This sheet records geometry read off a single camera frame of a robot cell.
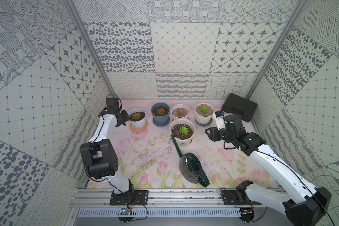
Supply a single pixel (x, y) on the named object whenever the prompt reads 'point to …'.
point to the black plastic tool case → (237, 105)
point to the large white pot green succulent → (183, 130)
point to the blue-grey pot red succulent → (160, 113)
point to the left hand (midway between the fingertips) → (122, 116)
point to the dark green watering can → (190, 167)
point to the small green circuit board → (126, 211)
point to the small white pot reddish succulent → (180, 111)
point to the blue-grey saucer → (205, 125)
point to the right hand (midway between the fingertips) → (210, 131)
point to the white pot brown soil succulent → (204, 112)
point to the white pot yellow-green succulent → (137, 117)
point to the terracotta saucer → (139, 130)
